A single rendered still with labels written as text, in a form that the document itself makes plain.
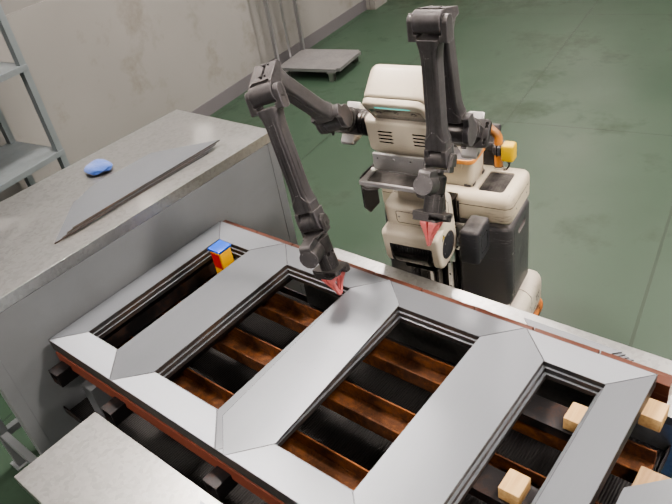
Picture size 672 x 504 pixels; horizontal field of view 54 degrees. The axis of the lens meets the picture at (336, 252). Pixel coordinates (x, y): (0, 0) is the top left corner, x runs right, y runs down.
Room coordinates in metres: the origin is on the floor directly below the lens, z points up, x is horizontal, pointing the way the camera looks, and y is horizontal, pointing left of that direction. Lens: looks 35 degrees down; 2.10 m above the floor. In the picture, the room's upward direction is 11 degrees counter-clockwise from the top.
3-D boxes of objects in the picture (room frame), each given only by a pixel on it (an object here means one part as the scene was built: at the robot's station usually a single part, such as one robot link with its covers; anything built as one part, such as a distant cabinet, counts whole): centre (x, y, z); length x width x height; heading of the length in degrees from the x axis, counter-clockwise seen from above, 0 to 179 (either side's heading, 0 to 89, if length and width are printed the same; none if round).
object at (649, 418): (0.99, -0.67, 0.79); 0.06 x 0.05 x 0.04; 135
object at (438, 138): (1.65, -0.34, 1.40); 0.11 x 0.06 x 0.43; 54
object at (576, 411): (1.01, -0.50, 0.79); 0.06 x 0.05 x 0.04; 135
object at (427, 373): (1.49, -0.04, 0.70); 1.66 x 0.08 x 0.05; 45
